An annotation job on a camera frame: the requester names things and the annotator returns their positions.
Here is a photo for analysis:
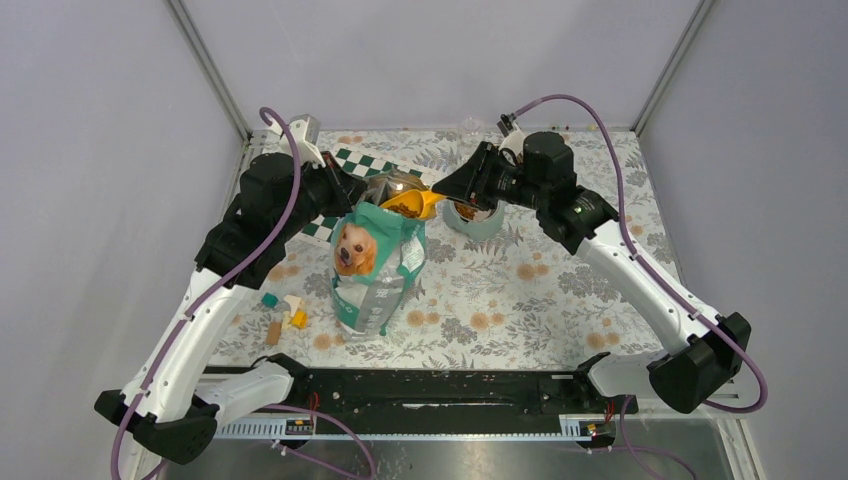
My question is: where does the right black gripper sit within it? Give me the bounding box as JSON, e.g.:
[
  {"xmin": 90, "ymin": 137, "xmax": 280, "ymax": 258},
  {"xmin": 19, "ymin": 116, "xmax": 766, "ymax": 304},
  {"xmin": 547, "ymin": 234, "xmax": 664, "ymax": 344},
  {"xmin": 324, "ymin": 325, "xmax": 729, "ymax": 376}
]
[{"xmin": 432, "ymin": 141, "xmax": 548, "ymax": 211}]

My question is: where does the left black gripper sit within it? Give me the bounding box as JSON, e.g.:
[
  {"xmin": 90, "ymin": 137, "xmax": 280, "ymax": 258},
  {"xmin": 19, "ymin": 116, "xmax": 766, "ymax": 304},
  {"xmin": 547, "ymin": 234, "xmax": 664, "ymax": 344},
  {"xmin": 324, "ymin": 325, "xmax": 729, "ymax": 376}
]
[{"xmin": 277, "ymin": 149, "xmax": 370, "ymax": 240}]

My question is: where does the orange plastic scoop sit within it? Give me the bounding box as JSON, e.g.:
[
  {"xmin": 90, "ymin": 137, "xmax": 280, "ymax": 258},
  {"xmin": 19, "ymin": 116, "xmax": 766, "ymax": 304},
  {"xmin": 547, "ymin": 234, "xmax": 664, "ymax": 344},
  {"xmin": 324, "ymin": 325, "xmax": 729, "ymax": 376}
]
[{"xmin": 380, "ymin": 190, "xmax": 446, "ymax": 216}]

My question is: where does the green pet food bag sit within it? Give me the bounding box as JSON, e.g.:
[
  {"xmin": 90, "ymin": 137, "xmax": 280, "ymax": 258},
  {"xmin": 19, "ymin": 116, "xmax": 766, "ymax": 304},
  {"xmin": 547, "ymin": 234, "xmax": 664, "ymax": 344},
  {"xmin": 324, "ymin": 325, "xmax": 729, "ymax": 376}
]
[{"xmin": 330, "ymin": 168, "xmax": 426, "ymax": 341}]

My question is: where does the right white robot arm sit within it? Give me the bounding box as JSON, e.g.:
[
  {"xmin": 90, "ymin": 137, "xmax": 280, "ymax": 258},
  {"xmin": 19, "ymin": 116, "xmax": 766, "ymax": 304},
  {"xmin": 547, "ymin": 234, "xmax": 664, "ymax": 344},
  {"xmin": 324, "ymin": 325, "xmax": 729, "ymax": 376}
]
[{"xmin": 432, "ymin": 132, "xmax": 751, "ymax": 414}]

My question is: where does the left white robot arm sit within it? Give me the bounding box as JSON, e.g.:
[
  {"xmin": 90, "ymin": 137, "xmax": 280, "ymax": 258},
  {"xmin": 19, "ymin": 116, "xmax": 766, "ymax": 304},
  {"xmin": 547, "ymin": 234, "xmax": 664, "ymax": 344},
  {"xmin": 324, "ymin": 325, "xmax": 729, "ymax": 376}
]
[{"xmin": 95, "ymin": 152, "xmax": 367, "ymax": 465}]

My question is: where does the brown pet food kibble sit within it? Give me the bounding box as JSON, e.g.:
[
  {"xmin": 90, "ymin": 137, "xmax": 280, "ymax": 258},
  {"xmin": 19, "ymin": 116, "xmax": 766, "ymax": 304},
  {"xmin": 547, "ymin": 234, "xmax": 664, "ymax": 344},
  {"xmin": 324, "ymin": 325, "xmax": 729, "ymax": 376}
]
[{"xmin": 386, "ymin": 201, "xmax": 492, "ymax": 221}]

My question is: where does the teal double pet feeder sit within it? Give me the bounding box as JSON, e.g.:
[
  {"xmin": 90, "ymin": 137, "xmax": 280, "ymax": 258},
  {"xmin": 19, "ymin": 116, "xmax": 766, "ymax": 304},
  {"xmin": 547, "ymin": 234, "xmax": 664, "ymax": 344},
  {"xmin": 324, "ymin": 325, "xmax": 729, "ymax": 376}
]
[{"xmin": 442, "ymin": 200, "xmax": 505, "ymax": 241}]

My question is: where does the near steel bowl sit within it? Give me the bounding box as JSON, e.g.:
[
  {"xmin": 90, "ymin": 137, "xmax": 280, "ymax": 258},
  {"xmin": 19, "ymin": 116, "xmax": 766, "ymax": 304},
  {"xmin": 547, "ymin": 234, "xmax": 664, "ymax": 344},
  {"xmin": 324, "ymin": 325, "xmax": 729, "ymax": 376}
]
[{"xmin": 453, "ymin": 202, "xmax": 496, "ymax": 223}]

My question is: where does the green white chessboard mat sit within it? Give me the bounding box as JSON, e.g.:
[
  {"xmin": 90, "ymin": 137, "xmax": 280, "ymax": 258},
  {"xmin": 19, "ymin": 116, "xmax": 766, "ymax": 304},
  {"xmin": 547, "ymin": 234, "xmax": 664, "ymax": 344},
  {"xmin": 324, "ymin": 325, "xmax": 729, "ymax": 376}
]
[{"xmin": 294, "ymin": 144, "xmax": 445, "ymax": 250}]

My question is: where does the white toy piece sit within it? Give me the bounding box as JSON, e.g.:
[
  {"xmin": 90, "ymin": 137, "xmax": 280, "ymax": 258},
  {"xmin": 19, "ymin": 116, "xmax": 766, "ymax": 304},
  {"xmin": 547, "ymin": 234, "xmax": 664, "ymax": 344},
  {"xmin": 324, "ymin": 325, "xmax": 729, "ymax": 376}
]
[{"xmin": 283, "ymin": 295, "xmax": 303, "ymax": 328}]

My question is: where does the teal cube block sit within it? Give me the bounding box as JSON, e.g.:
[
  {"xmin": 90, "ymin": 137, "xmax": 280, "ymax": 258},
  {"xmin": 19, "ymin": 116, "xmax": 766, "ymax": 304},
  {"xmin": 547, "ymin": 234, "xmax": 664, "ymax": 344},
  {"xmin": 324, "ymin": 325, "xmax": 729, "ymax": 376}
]
[{"xmin": 261, "ymin": 293, "xmax": 279, "ymax": 309}]

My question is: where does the floral tablecloth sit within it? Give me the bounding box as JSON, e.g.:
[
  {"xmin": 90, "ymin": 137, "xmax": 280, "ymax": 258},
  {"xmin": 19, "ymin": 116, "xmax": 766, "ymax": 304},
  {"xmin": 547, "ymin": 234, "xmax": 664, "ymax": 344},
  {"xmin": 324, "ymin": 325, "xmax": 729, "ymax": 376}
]
[{"xmin": 209, "ymin": 130, "xmax": 678, "ymax": 370}]

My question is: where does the yellow toy block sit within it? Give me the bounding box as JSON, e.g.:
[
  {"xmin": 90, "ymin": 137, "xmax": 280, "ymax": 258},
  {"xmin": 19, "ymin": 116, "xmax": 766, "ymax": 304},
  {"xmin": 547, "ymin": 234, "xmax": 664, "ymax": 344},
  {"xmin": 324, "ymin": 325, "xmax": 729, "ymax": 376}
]
[{"xmin": 290, "ymin": 310, "xmax": 308, "ymax": 329}]

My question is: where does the brown wooden block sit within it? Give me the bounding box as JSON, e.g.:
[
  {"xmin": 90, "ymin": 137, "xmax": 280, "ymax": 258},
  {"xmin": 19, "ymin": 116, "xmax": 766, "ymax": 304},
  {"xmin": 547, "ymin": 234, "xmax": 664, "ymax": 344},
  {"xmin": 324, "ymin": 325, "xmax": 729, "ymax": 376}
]
[{"xmin": 265, "ymin": 322, "xmax": 282, "ymax": 346}]

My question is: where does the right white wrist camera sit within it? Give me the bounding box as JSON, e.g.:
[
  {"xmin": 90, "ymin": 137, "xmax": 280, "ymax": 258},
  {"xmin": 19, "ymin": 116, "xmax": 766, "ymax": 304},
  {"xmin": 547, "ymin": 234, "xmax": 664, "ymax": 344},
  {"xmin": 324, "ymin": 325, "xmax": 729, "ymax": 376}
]
[{"xmin": 499, "ymin": 128, "xmax": 526, "ymax": 165}]

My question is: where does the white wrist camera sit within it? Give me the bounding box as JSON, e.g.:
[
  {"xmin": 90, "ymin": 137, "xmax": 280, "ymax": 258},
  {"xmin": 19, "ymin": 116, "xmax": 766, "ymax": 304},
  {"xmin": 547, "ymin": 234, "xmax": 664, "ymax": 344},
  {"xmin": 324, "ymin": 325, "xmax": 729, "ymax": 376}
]
[
  {"xmin": 288, "ymin": 114, "xmax": 326, "ymax": 169},
  {"xmin": 499, "ymin": 128, "xmax": 526, "ymax": 165}
]

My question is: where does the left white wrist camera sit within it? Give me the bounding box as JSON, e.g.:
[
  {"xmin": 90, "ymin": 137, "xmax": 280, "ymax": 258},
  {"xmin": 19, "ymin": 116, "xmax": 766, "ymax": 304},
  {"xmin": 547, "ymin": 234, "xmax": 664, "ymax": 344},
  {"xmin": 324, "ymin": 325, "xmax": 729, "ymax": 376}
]
[{"xmin": 288, "ymin": 114, "xmax": 326, "ymax": 169}]

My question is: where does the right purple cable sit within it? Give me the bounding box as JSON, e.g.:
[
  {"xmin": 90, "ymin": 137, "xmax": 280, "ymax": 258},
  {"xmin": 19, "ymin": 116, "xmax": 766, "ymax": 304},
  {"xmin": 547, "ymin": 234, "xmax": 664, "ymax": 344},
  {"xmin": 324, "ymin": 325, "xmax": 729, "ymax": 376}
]
[{"xmin": 500, "ymin": 93, "xmax": 770, "ymax": 415}]

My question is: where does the purple cable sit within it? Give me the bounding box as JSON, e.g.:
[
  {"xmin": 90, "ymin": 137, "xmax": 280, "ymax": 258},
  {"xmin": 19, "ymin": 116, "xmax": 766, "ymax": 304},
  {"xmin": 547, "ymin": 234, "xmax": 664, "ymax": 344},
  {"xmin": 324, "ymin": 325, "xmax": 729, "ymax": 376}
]
[
  {"xmin": 500, "ymin": 93, "xmax": 770, "ymax": 415},
  {"xmin": 109, "ymin": 106, "xmax": 303, "ymax": 480}
]

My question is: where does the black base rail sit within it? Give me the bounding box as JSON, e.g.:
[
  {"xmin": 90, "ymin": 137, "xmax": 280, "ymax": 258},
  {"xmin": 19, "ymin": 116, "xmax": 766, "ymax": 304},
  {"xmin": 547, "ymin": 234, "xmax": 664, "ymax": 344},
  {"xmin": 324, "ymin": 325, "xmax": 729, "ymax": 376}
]
[{"xmin": 245, "ymin": 354, "xmax": 637, "ymax": 439}]

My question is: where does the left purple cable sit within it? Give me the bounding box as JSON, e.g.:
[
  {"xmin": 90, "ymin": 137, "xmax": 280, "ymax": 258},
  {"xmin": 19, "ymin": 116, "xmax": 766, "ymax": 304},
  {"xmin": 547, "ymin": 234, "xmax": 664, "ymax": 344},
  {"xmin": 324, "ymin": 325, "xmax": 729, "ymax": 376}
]
[{"xmin": 109, "ymin": 106, "xmax": 303, "ymax": 480}]

